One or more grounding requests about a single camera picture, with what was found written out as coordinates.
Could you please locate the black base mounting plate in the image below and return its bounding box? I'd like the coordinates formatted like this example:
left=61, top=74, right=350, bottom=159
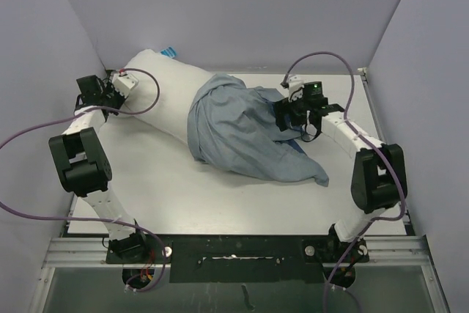
left=106, top=235, right=369, bottom=287

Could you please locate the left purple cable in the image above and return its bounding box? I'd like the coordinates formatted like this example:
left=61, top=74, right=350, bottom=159
left=0, top=67, right=173, bottom=294

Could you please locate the aluminium frame rail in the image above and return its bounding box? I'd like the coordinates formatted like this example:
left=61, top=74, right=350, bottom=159
left=43, top=236, right=429, bottom=268

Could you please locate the white pillow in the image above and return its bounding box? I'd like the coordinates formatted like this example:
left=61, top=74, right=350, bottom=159
left=122, top=49, right=213, bottom=144

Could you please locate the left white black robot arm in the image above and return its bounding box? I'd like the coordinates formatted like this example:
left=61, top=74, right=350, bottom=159
left=48, top=73, right=150, bottom=262

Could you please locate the blue pillowcase with fish print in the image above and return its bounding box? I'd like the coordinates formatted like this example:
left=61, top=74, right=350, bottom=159
left=187, top=74, right=329, bottom=187

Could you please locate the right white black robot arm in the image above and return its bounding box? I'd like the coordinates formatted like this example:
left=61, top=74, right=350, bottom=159
left=273, top=76, right=407, bottom=261

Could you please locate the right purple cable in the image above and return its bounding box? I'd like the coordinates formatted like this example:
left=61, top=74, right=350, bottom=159
left=281, top=51, right=408, bottom=313

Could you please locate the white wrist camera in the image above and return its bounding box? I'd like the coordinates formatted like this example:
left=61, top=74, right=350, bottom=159
left=281, top=74, right=305, bottom=103
left=111, top=72, right=139, bottom=99

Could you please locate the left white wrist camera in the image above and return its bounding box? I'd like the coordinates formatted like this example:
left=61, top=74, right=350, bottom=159
left=111, top=72, right=139, bottom=99

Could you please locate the purple cable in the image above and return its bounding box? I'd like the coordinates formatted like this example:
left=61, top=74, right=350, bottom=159
left=281, top=51, right=408, bottom=313
left=0, top=67, right=173, bottom=294

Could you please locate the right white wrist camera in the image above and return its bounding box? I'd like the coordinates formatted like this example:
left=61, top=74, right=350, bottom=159
left=281, top=74, right=305, bottom=103

